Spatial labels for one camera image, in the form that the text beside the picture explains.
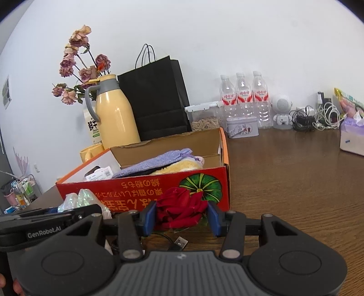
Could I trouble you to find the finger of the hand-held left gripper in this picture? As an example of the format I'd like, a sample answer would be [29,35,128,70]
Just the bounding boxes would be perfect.
[0,207,62,219]
[61,203,102,226]

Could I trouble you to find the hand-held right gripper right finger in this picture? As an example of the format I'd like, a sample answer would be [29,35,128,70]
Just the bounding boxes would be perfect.
[207,202,299,262]

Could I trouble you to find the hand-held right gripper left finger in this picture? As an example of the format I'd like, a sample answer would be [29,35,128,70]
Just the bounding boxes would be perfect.
[61,203,157,262]

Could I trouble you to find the iridescent plastic wrapper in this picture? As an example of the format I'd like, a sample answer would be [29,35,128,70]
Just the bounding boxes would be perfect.
[58,189,112,220]

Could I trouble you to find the red cardboard box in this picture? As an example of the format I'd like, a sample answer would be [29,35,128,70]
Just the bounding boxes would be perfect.
[55,127,231,214]

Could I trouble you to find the red fabric rose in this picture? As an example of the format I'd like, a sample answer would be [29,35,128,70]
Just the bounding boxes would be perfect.
[155,186,209,230]

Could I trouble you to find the black usb cable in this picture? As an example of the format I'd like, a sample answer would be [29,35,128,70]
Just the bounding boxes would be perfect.
[109,232,189,254]

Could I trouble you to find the purple knitted cloth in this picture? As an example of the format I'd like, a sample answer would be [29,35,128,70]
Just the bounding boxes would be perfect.
[112,147,194,179]

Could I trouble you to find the person's left hand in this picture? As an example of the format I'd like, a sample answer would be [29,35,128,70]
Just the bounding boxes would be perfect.
[0,273,24,296]

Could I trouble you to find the pink waste bin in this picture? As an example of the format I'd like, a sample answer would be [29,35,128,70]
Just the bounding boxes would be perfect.
[1,182,18,206]

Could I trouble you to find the yellow plush toy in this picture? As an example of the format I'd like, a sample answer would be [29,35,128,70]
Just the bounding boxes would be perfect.
[149,155,205,175]

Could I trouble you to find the yellow mug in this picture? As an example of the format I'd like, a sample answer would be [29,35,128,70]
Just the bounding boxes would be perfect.
[80,144,105,163]

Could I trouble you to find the white milk carton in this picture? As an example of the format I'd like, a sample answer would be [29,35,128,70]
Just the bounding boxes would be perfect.
[83,108,102,145]

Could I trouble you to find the grey tin box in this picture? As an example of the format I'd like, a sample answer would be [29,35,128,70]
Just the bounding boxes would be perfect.
[226,116,259,139]

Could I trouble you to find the clear food container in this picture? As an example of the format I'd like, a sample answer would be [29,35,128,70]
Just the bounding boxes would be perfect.
[185,101,225,132]

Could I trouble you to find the yellow thermos jug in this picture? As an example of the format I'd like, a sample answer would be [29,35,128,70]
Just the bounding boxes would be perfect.
[85,74,142,150]

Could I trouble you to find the black paper bag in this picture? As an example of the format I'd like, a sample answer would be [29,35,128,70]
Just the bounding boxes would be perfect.
[117,43,192,142]

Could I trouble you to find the white robot toy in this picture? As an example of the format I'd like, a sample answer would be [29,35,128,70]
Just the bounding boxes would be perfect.
[271,95,295,130]

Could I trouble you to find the dried pink flowers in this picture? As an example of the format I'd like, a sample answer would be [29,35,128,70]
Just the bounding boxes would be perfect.
[52,25,111,105]

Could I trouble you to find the purple tissue box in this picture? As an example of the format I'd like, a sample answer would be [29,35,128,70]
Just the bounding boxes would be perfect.
[340,112,364,156]

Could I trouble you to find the black and white power adapter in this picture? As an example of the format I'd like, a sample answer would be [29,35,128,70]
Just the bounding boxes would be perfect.
[316,91,333,112]

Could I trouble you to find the colourful snack packet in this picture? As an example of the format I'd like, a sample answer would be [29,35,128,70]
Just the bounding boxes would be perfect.
[334,88,364,118]

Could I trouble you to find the wire storage cart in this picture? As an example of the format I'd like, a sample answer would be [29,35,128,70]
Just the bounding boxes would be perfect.
[11,174,39,207]

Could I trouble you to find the purple flower wall decal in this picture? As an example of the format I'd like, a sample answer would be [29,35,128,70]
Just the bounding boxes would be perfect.
[13,146,30,175]

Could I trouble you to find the white cable tangle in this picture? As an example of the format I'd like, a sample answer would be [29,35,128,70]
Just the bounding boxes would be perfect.
[313,102,346,131]

